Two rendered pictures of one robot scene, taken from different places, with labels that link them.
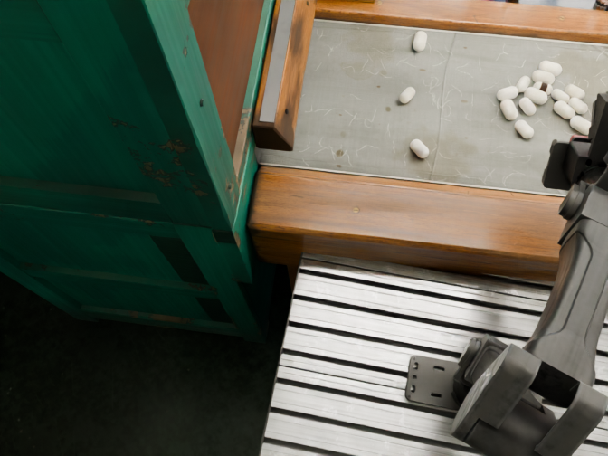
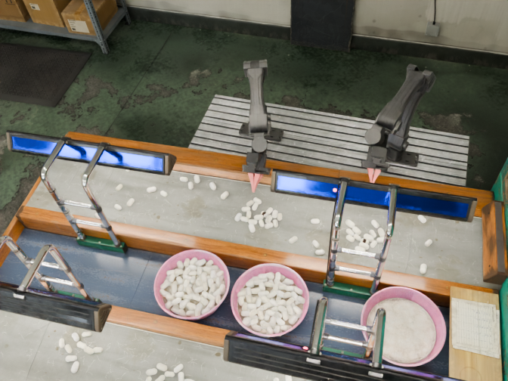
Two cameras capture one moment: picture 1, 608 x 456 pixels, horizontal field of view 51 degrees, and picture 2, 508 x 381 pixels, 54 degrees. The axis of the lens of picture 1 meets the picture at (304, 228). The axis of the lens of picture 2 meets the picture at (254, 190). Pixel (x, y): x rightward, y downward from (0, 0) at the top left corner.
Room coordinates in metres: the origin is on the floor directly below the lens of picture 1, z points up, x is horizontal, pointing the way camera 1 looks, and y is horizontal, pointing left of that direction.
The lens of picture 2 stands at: (1.53, -0.70, 2.34)
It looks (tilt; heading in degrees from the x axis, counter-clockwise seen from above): 53 degrees down; 186
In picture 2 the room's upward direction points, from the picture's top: 6 degrees counter-clockwise
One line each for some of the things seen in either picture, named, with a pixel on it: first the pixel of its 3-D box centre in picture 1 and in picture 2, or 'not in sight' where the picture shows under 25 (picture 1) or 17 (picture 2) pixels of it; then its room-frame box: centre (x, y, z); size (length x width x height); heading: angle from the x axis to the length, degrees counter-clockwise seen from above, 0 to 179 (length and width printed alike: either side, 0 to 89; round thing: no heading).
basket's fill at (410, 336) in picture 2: not in sight; (400, 331); (0.89, -0.34, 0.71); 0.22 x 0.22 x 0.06
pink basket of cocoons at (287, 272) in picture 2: not in sight; (270, 303); (0.80, -0.77, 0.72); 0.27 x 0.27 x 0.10
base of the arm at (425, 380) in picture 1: (479, 386); (395, 150); (0.10, -0.23, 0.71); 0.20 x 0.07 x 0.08; 74
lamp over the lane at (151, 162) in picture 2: not in sight; (88, 148); (0.37, -1.39, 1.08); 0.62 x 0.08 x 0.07; 77
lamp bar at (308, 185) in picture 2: not in sight; (370, 190); (0.58, -0.44, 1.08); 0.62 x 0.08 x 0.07; 77
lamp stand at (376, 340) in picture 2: not in sight; (342, 359); (1.05, -0.55, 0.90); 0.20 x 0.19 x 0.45; 77
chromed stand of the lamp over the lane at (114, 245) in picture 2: not in sight; (94, 196); (0.45, -1.41, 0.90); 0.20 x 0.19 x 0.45; 77
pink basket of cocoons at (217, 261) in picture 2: not in sight; (193, 288); (0.74, -1.04, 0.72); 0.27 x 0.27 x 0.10
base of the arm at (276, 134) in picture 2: not in sight; (261, 126); (-0.07, -0.81, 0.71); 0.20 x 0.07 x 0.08; 74
